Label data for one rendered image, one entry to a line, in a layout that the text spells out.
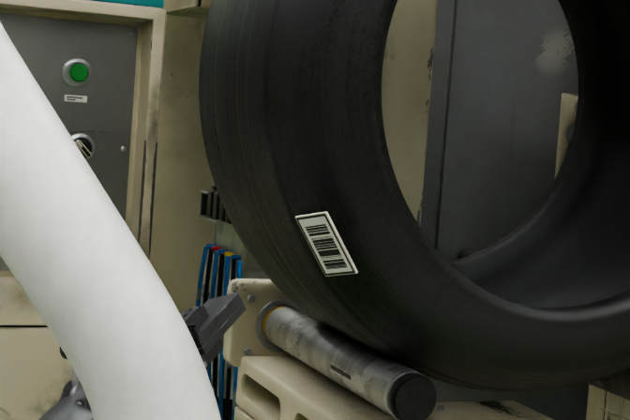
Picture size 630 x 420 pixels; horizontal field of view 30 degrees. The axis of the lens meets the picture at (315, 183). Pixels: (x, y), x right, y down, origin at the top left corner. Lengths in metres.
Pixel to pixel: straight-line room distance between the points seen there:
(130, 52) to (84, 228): 1.10
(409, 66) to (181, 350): 0.92
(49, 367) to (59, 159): 1.05
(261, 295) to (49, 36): 0.49
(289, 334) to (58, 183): 0.75
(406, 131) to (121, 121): 0.42
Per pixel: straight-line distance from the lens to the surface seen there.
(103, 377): 0.53
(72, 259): 0.53
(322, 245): 0.99
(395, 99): 1.40
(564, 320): 1.09
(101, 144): 1.61
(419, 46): 1.42
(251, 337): 1.34
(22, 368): 1.58
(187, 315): 0.87
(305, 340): 1.22
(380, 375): 1.06
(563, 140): 1.66
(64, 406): 0.75
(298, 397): 1.18
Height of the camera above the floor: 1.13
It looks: 3 degrees down
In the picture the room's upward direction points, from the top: 4 degrees clockwise
